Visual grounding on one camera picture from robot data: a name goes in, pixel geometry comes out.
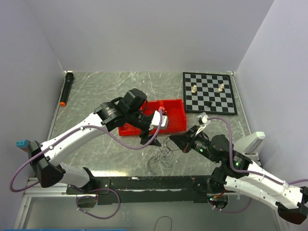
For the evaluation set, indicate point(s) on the chessboard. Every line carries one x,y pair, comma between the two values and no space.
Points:
223,103

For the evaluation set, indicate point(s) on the white chess pawn right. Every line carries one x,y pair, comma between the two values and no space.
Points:
221,88

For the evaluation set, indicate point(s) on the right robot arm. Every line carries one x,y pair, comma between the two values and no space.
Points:
240,174

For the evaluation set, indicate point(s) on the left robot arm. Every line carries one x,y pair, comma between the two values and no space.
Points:
49,167

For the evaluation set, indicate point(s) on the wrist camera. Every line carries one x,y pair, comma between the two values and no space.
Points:
156,121
203,120

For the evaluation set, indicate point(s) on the red three-compartment bin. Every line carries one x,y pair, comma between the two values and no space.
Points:
174,109

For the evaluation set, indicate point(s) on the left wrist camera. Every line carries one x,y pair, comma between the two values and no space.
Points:
156,121

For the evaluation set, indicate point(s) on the blue brown toy block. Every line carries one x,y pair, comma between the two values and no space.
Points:
23,144

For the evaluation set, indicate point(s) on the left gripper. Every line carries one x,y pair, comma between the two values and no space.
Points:
144,135

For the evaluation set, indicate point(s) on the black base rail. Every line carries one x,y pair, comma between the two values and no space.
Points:
150,189

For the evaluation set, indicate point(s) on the white stand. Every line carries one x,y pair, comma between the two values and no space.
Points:
250,145

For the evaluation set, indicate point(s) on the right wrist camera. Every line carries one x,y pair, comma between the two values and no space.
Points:
203,120

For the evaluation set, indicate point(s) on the black marker orange cap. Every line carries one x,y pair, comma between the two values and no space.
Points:
69,79

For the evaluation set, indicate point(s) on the aluminium frame rail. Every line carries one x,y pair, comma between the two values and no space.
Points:
57,190

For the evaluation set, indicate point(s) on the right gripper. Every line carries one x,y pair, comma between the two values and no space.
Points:
183,141

